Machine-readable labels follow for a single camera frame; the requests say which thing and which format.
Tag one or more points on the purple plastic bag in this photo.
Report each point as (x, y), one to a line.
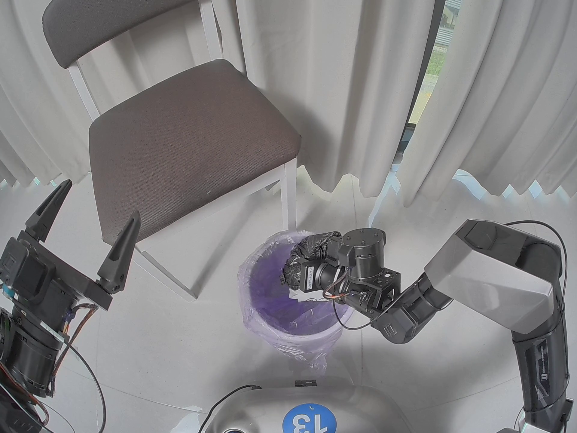
(270, 296)

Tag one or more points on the black plastic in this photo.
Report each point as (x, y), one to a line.
(315, 246)

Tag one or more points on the clear printed wrapper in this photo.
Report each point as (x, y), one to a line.
(298, 295)

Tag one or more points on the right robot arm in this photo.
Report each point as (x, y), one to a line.
(491, 273)

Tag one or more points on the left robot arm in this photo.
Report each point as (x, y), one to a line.
(27, 359)

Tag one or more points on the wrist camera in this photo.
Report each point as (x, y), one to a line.
(345, 253)
(31, 271)

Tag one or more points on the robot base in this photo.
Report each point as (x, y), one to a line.
(360, 408)

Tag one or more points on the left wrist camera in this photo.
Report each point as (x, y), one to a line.
(31, 271)

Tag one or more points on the white trash bin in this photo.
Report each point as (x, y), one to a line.
(306, 337)

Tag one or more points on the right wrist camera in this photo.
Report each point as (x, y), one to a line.
(345, 253)

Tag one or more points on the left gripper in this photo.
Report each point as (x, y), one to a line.
(76, 287)

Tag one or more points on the white curtain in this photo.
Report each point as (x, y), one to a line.
(518, 61)
(338, 61)

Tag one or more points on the grey padded white-legged chair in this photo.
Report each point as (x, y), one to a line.
(189, 151)

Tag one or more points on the window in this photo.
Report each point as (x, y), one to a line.
(444, 20)

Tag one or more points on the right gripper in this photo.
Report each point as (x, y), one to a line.
(327, 278)

